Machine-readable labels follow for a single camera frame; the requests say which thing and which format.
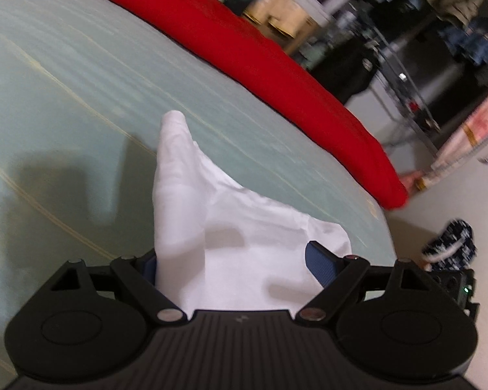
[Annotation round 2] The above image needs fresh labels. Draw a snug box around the navy star-print garment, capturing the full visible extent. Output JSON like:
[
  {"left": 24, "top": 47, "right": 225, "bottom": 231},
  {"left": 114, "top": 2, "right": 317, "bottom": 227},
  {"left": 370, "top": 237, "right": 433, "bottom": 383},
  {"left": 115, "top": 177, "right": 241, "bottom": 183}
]
[{"left": 421, "top": 219, "right": 478, "bottom": 271}]

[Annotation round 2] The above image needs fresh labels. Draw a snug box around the pale yellow garment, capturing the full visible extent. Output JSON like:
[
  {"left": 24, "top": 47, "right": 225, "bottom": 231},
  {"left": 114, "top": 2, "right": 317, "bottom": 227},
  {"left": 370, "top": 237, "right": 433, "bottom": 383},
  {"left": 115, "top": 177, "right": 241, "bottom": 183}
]
[{"left": 242, "top": 0, "right": 310, "bottom": 37}]

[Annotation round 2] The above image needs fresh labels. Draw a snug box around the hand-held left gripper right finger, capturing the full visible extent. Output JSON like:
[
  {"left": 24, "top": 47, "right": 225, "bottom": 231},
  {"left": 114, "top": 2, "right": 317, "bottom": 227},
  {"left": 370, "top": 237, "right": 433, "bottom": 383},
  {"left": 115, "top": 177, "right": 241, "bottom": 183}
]
[{"left": 295, "top": 241, "right": 444, "bottom": 328}]

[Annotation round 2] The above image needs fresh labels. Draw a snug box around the olive hanging garment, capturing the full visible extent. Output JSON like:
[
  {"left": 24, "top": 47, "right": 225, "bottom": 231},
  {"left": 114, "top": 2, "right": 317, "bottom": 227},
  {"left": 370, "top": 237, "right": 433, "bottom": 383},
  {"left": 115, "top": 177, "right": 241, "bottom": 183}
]
[{"left": 425, "top": 0, "right": 486, "bottom": 29}]

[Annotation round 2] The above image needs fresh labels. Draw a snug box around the white printed sweatshirt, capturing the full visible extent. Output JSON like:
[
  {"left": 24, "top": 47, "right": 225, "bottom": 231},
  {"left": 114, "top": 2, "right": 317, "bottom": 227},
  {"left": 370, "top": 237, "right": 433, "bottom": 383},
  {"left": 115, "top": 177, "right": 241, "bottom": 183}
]
[{"left": 152, "top": 110, "right": 354, "bottom": 313}]

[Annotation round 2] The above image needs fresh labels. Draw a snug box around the red quilt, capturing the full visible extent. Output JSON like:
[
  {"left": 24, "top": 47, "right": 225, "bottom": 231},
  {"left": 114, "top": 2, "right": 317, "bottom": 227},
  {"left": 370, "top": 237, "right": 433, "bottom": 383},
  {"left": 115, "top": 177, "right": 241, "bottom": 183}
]
[{"left": 61, "top": 0, "right": 409, "bottom": 211}]

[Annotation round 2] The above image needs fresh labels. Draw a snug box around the blue patterned garment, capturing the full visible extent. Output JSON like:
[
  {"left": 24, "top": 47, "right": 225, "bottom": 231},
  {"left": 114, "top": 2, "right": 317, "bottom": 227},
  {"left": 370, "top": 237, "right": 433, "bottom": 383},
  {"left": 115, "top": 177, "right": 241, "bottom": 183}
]
[{"left": 439, "top": 20, "right": 488, "bottom": 66}]

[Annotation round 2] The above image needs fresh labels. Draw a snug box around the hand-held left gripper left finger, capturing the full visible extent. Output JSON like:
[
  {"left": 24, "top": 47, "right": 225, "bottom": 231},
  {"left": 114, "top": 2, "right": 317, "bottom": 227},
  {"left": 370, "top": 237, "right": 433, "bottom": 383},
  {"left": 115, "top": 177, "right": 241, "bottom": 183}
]
[{"left": 50, "top": 248, "right": 188, "bottom": 326}]

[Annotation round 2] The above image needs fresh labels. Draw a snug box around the metal drying rack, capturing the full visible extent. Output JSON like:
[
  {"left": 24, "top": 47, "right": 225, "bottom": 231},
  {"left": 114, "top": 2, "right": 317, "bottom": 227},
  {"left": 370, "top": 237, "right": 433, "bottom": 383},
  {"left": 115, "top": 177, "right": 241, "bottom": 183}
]
[{"left": 350, "top": 0, "right": 444, "bottom": 159}]

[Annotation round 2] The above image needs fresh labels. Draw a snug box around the pink patterned curtain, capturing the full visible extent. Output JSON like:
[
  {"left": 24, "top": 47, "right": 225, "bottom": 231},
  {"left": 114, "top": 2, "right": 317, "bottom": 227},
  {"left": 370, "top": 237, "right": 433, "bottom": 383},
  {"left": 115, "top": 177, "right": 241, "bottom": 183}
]
[{"left": 399, "top": 81, "right": 488, "bottom": 193}]

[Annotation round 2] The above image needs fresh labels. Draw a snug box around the cardboard box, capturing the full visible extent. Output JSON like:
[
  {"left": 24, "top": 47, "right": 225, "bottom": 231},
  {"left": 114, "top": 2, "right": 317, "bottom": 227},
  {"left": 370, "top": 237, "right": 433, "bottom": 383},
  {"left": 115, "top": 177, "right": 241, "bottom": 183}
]
[{"left": 285, "top": 6, "right": 324, "bottom": 55}]

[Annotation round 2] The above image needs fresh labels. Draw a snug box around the black emblem jacket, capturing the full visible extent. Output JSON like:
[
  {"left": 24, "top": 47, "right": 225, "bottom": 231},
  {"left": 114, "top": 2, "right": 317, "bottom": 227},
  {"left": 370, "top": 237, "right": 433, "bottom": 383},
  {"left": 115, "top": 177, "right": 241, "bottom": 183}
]
[{"left": 311, "top": 34, "right": 381, "bottom": 106}]

